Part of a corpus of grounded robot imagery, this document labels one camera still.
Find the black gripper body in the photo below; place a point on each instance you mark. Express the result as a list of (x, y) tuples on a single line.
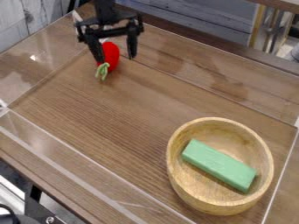
[(113, 28)]

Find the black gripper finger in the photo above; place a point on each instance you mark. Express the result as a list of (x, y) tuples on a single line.
[(132, 41), (96, 46)]

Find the red knitted fruit green stem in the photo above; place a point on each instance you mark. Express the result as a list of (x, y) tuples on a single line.
[(110, 64)]

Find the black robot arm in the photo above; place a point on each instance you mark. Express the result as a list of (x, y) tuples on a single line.
[(106, 10)]

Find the clear acrylic tray walls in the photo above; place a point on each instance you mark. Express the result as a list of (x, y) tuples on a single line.
[(89, 138)]

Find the green rectangular block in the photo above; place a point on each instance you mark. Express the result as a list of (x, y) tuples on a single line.
[(220, 165)]

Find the round wooden bowl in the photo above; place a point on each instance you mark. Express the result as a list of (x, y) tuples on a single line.
[(202, 191)]

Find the metal chair frame background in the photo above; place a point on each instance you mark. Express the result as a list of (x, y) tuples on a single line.
[(269, 19)]

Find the black table leg bracket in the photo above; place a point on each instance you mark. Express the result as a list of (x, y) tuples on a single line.
[(37, 214)]

